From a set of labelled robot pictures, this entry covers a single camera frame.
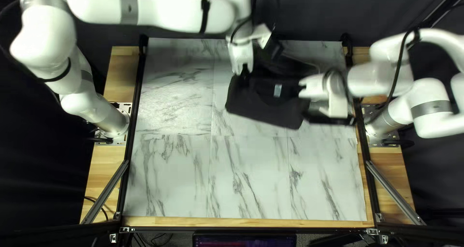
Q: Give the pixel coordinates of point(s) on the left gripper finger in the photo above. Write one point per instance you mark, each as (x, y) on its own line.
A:
(245, 72)

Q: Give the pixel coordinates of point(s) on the black frame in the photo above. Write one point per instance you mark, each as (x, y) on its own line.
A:
(253, 230)

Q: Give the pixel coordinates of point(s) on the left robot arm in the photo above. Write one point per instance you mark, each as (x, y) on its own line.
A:
(47, 43)

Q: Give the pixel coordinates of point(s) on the black sweatshirt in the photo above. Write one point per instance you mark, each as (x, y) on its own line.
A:
(261, 109)

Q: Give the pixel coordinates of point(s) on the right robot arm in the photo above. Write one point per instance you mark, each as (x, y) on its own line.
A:
(427, 109)

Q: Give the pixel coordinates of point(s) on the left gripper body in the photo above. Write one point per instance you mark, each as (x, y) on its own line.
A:
(241, 51)

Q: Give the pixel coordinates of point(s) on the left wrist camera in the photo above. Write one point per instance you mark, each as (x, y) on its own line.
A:
(273, 47)

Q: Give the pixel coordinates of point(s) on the laptop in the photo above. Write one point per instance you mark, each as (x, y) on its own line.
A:
(244, 241)

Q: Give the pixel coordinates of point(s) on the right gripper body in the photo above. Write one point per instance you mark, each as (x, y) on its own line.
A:
(331, 94)

